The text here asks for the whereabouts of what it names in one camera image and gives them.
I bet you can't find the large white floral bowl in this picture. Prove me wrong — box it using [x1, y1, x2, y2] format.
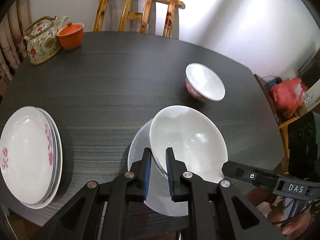
[127, 120, 188, 217]

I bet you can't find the medium white floral bowl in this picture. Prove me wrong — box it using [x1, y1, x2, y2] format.
[149, 105, 228, 183]

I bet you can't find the large peony flower plate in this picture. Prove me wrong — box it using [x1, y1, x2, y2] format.
[22, 107, 63, 210]

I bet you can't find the small red patterned bowl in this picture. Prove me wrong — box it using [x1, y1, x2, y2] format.
[185, 63, 226, 102]

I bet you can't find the small pink flower plate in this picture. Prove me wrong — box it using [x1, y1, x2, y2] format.
[1, 106, 54, 205]

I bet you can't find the blue-rimmed pink flower plate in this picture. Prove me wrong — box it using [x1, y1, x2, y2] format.
[42, 119, 57, 201]

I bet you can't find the person's right hand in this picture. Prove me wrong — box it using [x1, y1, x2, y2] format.
[246, 187, 316, 237]

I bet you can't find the wooden side cabinet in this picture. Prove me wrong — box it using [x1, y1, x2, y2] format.
[254, 74, 299, 160]

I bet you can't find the red plastic bag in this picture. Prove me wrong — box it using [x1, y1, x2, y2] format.
[271, 77, 305, 118]

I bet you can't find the orange lidded cup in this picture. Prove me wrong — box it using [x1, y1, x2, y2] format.
[57, 22, 85, 51]

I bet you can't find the wooden chair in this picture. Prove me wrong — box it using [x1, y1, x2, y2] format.
[93, 0, 185, 38]

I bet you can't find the floral ceramic teapot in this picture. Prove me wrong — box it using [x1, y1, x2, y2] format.
[22, 16, 68, 65]

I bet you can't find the beige patterned curtain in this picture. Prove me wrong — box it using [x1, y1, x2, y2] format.
[1, 0, 31, 97]

